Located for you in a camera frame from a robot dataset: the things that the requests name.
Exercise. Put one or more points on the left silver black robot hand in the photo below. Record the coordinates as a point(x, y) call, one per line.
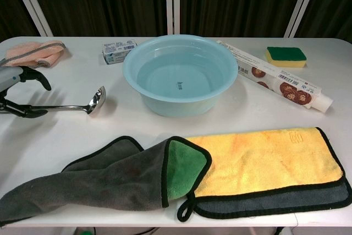
point(11, 76)

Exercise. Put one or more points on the metal ladle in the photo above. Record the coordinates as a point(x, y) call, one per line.
point(96, 99)

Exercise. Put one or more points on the pink cloth with grey trim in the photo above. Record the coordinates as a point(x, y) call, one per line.
point(41, 53)

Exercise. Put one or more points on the dark curtain panel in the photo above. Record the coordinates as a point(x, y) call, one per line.
point(104, 1)
point(332, 4)
point(236, 1)
point(11, 6)

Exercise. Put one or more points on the small white blue soap box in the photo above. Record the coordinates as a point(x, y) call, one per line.
point(115, 53)

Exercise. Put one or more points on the grey green microfiber towel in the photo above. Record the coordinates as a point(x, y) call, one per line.
point(110, 180)

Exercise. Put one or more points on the light blue plastic basin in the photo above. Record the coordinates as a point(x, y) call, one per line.
point(165, 105)

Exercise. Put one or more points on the long white baking paper box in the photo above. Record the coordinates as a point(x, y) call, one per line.
point(275, 81)

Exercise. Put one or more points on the yellow grey microfiber towel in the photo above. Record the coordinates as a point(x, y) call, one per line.
point(261, 163)

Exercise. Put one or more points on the yellow green scrub sponge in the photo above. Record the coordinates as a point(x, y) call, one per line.
point(286, 53)

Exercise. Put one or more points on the white frame post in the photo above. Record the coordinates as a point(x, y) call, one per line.
point(302, 4)
point(33, 4)
point(172, 4)

